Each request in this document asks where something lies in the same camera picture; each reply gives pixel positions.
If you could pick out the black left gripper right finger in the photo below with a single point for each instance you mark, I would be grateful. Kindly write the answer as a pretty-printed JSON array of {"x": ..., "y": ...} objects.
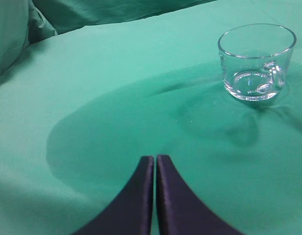
[{"x": 179, "y": 210}]

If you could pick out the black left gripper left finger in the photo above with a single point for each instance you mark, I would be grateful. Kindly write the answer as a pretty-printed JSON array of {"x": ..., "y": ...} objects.
[{"x": 130, "y": 212}]

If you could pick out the green table cloth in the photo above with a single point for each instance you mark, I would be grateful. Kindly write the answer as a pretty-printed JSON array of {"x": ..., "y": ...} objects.
[{"x": 78, "y": 110}]

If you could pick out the clear glass mug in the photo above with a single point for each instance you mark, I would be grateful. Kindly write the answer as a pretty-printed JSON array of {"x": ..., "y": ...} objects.
[{"x": 255, "y": 59}]

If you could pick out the green backdrop cloth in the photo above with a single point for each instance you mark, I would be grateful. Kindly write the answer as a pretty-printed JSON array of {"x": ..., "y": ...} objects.
[{"x": 24, "y": 22}]

